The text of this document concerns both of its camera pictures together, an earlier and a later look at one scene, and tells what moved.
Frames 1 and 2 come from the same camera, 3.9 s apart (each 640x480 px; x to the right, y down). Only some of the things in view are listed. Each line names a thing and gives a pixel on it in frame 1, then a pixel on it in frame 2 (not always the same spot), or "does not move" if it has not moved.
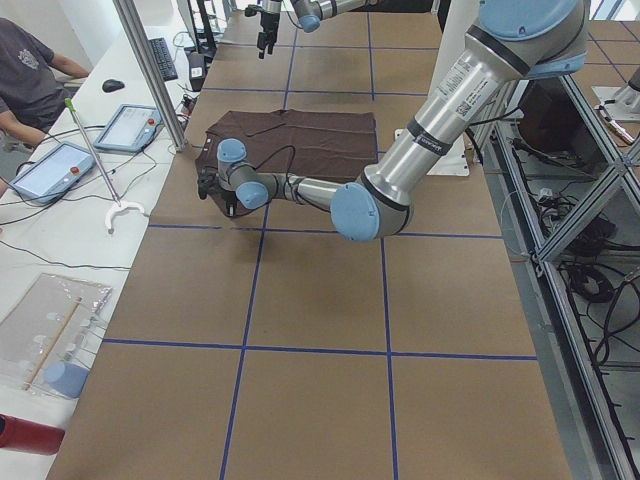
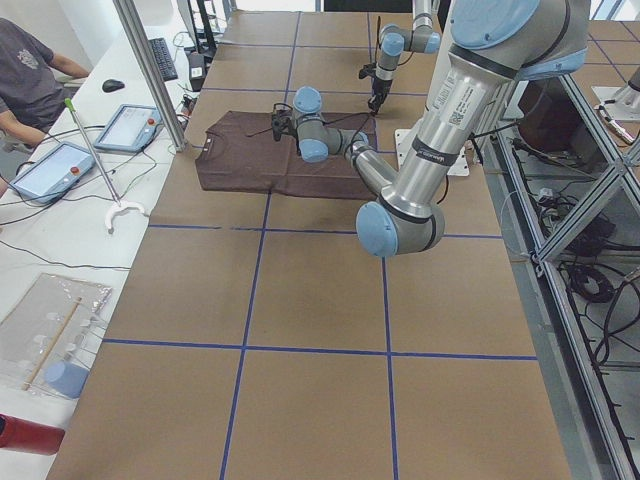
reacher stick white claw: (118, 205) does not move
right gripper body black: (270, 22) → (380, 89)
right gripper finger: (261, 44) → (375, 103)
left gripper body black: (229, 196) → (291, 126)
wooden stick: (53, 344) does not move
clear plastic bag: (48, 338) does not move
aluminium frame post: (133, 22) does not move
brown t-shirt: (335, 144) does not move
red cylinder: (28, 436) does not move
